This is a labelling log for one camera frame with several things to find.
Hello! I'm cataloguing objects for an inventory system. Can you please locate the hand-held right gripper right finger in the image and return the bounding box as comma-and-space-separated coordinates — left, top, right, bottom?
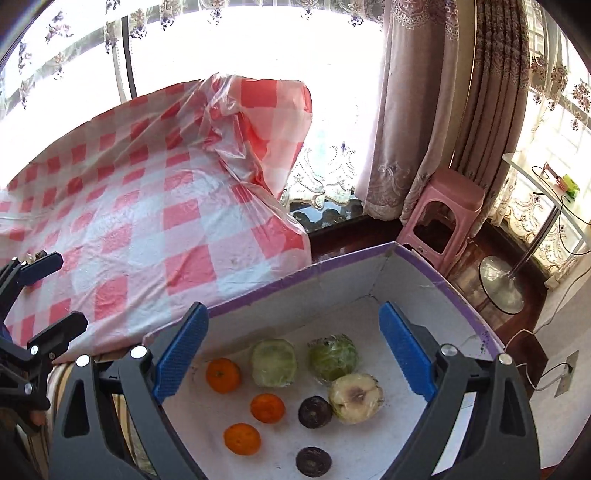
379, 302, 541, 480

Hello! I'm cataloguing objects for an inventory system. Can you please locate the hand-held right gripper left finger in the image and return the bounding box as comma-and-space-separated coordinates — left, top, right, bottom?
50, 302, 209, 480

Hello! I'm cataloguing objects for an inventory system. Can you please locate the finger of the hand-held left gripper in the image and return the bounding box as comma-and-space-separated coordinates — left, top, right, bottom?
0, 251, 64, 324
25, 311, 88, 409

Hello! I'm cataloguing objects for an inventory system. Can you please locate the orange mandarin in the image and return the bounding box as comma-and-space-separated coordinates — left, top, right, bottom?
224, 423, 262, 456
206, 358, 242, 394
250, 393, 286, 424

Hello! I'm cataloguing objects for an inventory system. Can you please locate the yellow apple half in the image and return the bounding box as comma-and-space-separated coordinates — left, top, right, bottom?
329, 373, 385, 425

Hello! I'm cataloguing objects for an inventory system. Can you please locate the large green apple half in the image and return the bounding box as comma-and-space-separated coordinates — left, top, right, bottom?
308, 334, 358, 383

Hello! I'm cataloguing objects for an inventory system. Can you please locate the small green apple half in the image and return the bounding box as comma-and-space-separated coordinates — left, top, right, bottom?
250, 339, 297, 387

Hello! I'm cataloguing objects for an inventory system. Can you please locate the purple white cardboard box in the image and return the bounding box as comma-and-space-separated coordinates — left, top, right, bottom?
141, 242, 509, 480

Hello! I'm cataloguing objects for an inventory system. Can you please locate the dark water chestnut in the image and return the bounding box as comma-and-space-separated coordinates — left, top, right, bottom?
298, 396, 334, 429
296, 446, 333, 477

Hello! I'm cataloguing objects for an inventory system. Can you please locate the red checkered plastic tablecloth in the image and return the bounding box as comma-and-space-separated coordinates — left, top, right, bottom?
0, 74, 315, 366

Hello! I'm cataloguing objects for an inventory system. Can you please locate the pink plastic stool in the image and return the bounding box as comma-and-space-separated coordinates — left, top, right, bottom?
396, 167, 485, 278

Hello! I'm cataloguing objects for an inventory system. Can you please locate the grey power outlet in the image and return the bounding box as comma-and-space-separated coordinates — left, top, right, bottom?
554, 350, 581, 397

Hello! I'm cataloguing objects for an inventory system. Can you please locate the sheer embroidered lace curtain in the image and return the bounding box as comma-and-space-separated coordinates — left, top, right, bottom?
0, 0, 386, 210
489, 41, 591, 289

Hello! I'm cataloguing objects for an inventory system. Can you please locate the glass desk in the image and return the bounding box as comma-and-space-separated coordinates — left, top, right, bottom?
501, 151, 591, 256

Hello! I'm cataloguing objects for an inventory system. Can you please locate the pink embroidered curtain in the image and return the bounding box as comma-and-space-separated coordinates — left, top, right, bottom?
355, 0, 461, 220

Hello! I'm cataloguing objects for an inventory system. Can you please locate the brown patterned curtain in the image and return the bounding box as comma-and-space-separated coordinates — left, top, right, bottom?
450, 0, 530, 227

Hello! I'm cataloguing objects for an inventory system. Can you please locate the white cable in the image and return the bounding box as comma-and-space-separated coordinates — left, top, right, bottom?
503, 277, 591, 391

